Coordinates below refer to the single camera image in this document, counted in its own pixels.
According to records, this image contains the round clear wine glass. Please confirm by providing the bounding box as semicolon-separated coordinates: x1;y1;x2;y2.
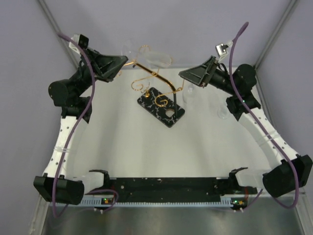
217;104;230;119

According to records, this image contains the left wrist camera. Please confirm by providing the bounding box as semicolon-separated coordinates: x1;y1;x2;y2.
68;34;89;54

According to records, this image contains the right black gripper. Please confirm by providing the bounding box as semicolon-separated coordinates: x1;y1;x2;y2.
179;57;238;96

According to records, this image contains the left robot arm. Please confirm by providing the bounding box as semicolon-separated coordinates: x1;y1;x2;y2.
33;48;128;205

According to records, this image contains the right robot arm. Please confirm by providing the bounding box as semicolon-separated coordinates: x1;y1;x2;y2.
179;56;313;198

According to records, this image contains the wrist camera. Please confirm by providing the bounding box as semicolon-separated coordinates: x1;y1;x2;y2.
215;41;233;63
68;34;89;54

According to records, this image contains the black marble rack base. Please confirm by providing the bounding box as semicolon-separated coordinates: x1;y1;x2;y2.
137;87;185;128

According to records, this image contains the grey slotted cable duct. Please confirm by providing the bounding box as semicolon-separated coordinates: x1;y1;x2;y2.
80;197;247;208

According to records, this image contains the fluted clear champagne glass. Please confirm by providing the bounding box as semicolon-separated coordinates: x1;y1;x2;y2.
121;40;173;69

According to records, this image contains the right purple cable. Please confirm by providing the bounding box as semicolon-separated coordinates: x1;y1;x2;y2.
228;22;300;209

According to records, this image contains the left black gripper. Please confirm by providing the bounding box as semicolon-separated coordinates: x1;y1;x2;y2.
69;47;127;98

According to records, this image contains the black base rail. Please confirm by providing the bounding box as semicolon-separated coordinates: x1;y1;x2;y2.
89;177;249;203

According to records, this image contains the clear glass on right hook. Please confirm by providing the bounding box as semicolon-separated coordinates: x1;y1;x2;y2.
182;83;197;104

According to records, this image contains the gold wire glass rack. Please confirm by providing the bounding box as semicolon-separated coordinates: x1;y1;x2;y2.
114;45;194;107

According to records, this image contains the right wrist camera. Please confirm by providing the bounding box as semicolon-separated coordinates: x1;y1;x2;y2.
215;41;233;63

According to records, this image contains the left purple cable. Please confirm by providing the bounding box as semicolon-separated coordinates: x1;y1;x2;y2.
51;33;119;219

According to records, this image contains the purple cable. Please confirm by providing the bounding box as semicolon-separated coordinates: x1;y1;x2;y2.
228;22;300;209
51;33;119;219

